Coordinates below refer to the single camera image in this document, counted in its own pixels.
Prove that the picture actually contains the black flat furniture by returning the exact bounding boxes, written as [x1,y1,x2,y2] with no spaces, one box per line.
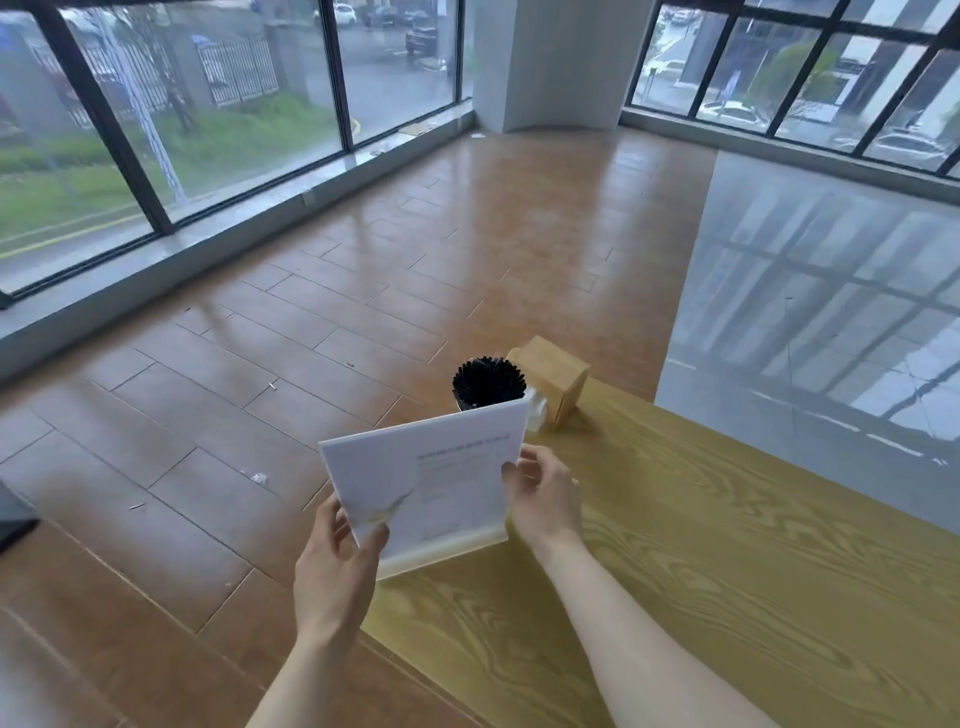
[0,479,40,555]

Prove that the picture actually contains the person's right hand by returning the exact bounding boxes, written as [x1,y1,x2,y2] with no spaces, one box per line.
[500,443,585,556]

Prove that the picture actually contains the person's right forearm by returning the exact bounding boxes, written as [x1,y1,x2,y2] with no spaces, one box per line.
[533,532,778,728]

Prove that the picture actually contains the black framed barred window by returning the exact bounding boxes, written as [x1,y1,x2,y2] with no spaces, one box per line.
[622,0,960,181]

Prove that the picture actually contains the white acrylic sign stand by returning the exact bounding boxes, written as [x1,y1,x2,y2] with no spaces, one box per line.
[318,395,532,583]

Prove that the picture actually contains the bundle of black chopsticks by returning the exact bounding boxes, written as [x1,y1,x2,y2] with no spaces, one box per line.
[451,356,526,412]

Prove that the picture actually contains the person's left hand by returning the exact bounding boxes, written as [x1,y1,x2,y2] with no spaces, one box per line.
[292,493,391,654]

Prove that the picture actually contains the black framed side window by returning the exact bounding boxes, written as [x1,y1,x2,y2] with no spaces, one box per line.
[0,0,478,309]

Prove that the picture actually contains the wooden tissue box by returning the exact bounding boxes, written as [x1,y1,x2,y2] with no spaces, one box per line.
[506,335,592,430]

